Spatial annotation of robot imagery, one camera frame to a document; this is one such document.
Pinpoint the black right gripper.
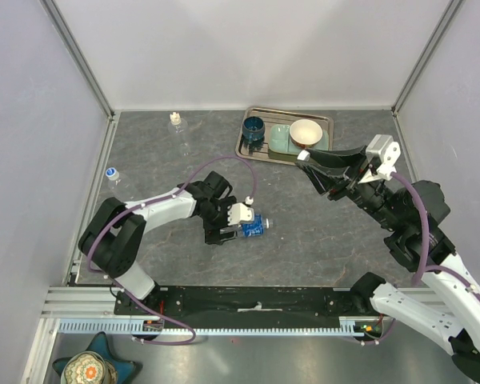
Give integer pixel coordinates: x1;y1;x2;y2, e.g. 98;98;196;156
295;142;403;230

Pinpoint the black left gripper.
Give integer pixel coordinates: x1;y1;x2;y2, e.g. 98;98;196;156
199;197;238;246

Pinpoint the blue label plastic bottle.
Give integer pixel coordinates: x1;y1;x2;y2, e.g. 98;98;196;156
220;214;274;238

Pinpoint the clear bottle with notched cap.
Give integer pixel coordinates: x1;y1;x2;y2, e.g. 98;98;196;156
168;115;190;156

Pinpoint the clear wide plastic bottle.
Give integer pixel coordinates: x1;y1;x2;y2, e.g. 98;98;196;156
106;168;142;202

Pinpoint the cream notched bottle cap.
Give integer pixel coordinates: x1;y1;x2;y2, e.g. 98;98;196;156
170;112;182;125

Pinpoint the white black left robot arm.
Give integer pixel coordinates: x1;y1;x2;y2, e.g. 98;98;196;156
78;171;237;314

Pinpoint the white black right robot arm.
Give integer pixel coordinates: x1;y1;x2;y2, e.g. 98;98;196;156
296;135;480;383

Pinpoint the cream and brown bowl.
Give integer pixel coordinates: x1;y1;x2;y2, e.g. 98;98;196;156
289;119;323;148

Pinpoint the light green square plate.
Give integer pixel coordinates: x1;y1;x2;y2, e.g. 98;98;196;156
268;124;329;154

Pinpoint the metal serving tray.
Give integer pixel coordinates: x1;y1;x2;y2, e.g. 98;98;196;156
235;106;334;166

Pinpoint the dark blue ceramic cup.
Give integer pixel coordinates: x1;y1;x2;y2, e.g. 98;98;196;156
242;116;266;144

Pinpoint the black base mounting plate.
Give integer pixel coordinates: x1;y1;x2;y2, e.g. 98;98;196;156
114;285;369;330

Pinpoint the blue star shaped dish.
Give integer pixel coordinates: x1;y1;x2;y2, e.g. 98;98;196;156
52;332;142;384

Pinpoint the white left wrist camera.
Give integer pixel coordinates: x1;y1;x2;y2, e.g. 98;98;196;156
227;196;255;226

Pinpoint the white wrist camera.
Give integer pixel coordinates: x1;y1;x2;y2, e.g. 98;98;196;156
359;134;401;184
227;196;255;226

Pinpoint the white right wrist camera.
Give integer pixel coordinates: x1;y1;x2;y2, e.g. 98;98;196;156
359;134;401;184

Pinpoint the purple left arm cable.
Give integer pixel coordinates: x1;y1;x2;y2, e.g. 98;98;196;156
86;156;259;346

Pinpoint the light blue cable duct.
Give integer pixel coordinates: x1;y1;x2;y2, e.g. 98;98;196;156
58;318;366;337

